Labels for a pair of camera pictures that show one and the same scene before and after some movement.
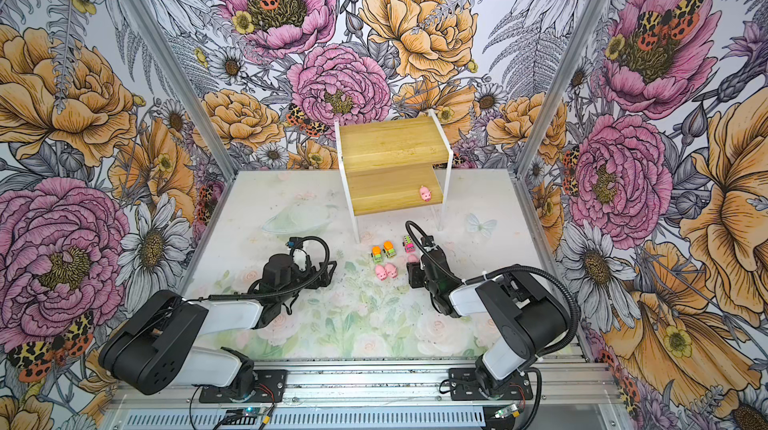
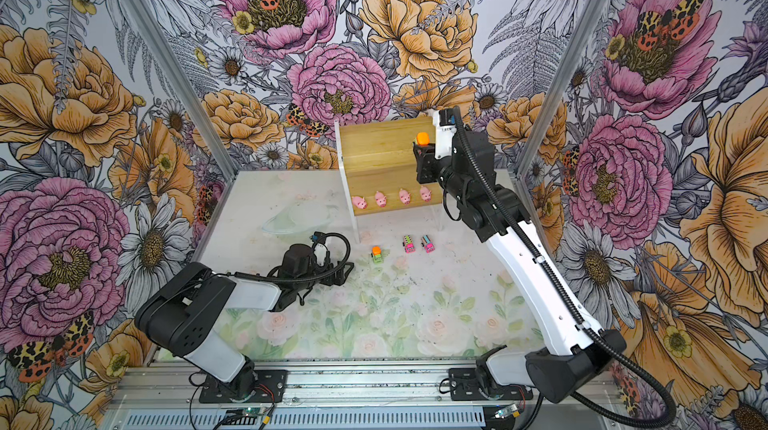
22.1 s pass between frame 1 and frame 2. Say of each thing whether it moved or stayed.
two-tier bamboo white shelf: stayed
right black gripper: moved
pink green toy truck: stayed
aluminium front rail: stayed
